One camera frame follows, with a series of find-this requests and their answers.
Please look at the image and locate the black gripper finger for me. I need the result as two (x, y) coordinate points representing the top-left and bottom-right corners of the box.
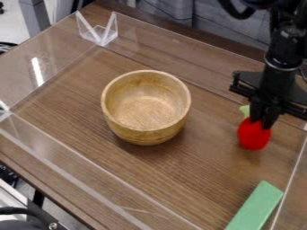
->
(262, 106), (282, 129)
(250, 98), (266, 122)

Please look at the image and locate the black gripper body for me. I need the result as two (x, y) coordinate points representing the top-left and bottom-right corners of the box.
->
(230, 60), (307, 120)

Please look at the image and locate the red felt strawberry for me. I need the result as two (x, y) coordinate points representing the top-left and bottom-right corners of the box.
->
(238, 105), (271, 151)

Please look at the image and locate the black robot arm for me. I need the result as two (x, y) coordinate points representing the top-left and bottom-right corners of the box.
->
(219, 0), (307, 129)

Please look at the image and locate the wooden bowl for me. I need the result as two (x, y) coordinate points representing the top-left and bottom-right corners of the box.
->
(101, 69), (193, 146)

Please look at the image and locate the green rectangular block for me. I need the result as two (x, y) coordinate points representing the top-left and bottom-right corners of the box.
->
(225, 181), (285, 230)

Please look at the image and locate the clear acrylic corner bracket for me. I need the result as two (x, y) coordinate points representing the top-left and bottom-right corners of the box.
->
(76, 11), (119, 47)

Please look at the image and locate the clear acrylic tray wall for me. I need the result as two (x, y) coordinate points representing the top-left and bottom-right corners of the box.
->
(0, 102), (205, 230)

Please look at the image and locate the grey post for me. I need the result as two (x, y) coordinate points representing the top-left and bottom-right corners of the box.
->
(18, 0), (51, 37)

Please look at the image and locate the black metal clamp bracket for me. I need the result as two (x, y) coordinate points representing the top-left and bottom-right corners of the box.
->
(27, 200), (70, 230)

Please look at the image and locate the black cable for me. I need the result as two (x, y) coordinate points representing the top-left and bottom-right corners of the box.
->
(0, 206), (42, 230)

